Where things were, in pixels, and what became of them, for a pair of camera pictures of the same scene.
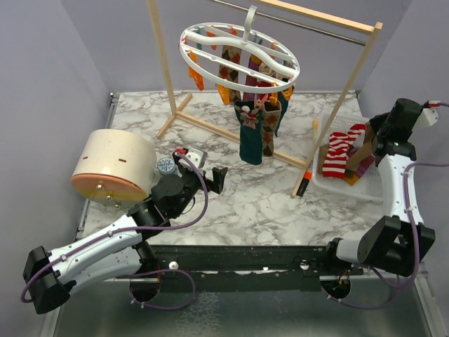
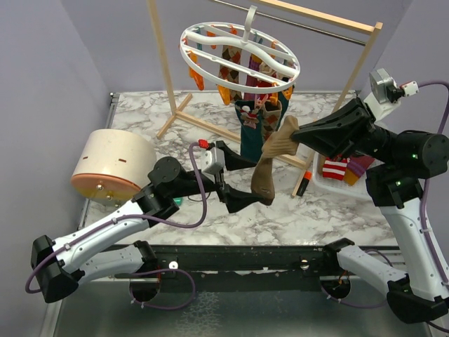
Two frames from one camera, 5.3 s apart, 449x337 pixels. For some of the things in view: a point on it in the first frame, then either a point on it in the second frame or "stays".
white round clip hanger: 240,57 stays
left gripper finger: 216,184 -> 234,199
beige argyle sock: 269,116 stays
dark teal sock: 250,118 stays
